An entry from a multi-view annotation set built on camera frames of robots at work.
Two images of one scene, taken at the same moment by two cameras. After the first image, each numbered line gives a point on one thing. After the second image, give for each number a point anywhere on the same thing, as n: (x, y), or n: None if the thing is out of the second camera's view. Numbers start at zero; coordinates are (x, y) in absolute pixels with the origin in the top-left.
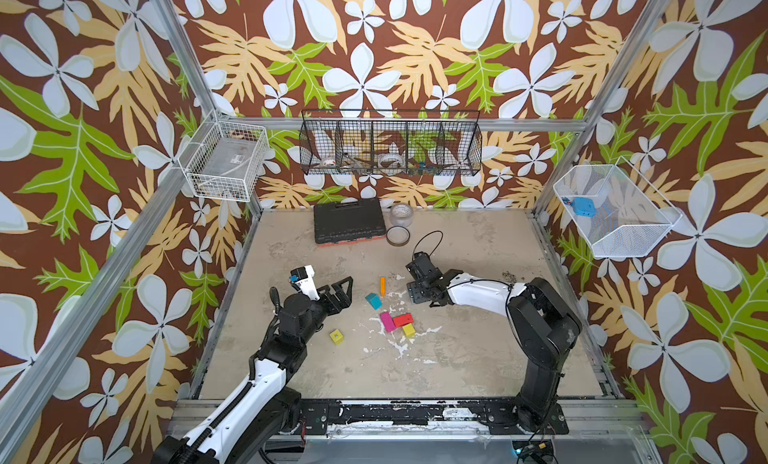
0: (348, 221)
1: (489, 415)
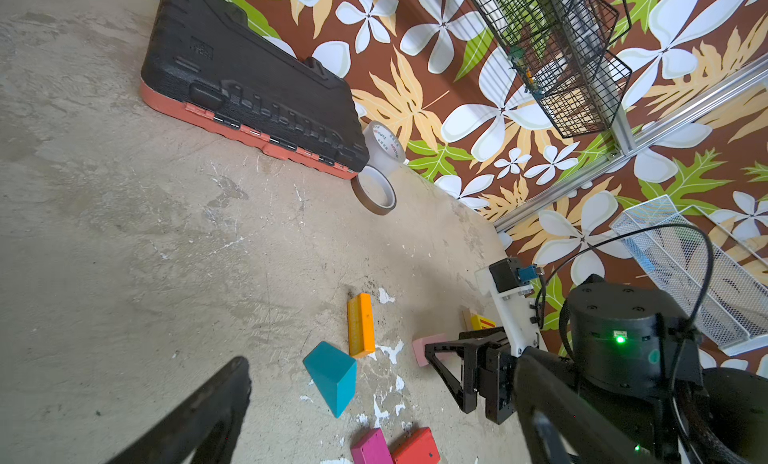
0: (204, 58)
1: None
